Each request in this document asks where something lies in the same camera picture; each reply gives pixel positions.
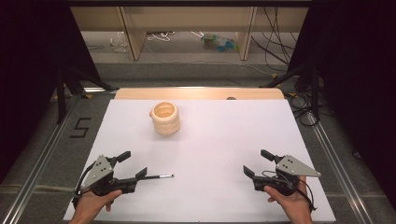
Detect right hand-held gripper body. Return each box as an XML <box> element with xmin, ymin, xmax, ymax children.
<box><xmin>252</xmin><ymin>154</ymin><xmax>322</xmax><ymax>197</ymax></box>

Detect metal floor rail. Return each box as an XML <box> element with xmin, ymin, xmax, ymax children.
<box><xmin>0</xmin><ymin>92</ymin><xmax>82</xmax><ymax>224</ymax></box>
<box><xmin>305</xmin><ymin>111</ymin><xmax>375</xmax><ymax>224</ymax></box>

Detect black curtain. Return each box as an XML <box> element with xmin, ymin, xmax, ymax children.
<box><xmin>287</xmin><ymin>0</ymin><xmax>396</xmax><ymax>201</ymax></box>
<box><xmin>0</xmin><ymin>0</ymin><xmax>105</xmax><ymax>185</ymax></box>

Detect clear plastic bag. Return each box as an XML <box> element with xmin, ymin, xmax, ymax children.
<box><xmin>108</xmin><ymin>30</ymin><xmax>130</xmax><ymax>53</ymax></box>

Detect coiled black floor cables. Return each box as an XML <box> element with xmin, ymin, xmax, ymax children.
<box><xmin>285</xmin><ymin>91</ymin><xmax>322</xmax><ymax>128</ymax></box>

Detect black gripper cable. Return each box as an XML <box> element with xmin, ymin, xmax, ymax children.
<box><xmin>261</xmin><ymin>169</ymin><xmax>318</xmax><ymax>213</ymax></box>
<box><xmin>71</xmin><ymin>163</ymin><xmax>95</xmax><ymax>208</ymax></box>

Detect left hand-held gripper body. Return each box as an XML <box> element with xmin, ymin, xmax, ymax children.
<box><xmin>80</xmin><ymin>154</ymin><xmax>138</xmax><ymax>197</ymax></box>

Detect black metal stand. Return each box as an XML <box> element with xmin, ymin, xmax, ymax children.
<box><xmin>259</xmin><ymin>63</ymin><xmax>322</xmax><ymax>121</ymax></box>
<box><xmin>55</xmin><ymin>66</ymin><xmax>117</xmax><ymax>125</ymax></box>

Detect white cord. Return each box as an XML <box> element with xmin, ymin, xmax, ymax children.
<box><xmin>146</xmin><ymin>30</ymin><xmax>177</xmax><ymax>43</ymax></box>

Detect cream ribbed cup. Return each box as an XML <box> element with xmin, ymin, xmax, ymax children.
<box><xmin>148</xmin><ymin>101</ymin><xmax>181</xmax><ymax>137</ymax></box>

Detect light wooden shelf unit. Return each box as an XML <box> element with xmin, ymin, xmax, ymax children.
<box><xmin>70</xmin><ymin>6</ymin><xmax>310</xmax><ymax>62</ymax></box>

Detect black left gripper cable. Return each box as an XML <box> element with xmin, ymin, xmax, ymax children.
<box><xmin>71</xmin><ymin>163</ymin><xmax>95</xmax><ymax>208</ymax></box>

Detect colourful plastic packet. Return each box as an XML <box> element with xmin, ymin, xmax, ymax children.
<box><xmin>201</xmin><ymin>32</ymin><xmax>240</xmax><ymax>53</ymax></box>

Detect hanging black cables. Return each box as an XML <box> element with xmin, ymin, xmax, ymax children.
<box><xmin>249</xmin><ymin>7</ymin><xmax>301</xmax><ymax>73</ymax></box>

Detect person's right hand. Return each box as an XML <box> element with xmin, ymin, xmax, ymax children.
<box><xmin>263</xmin><ymin>175</ymin><xmax>313</xmax><ymax>219</ymax></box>

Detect light wooden table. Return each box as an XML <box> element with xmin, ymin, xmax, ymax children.
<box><xmin>114</xmin><ymin>87</ymin><xmax>285</xmax><ymax>101</ymax></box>

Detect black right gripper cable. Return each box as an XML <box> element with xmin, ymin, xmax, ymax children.
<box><xmin>261</xmin><ymin>169</ymin><xmax>318</xmax><ymax>213</ymax></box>

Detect person's left hand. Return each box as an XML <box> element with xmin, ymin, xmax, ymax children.
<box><xmin>75</xmin><ymin>189</ymin><xmax>123</xmax><ymax>219</ymax></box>

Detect white table sheet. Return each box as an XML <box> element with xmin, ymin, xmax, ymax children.
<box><xmin>63</xmin><ymin>98</ymin><xmax>337</xmax><ymax>224</ymax></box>

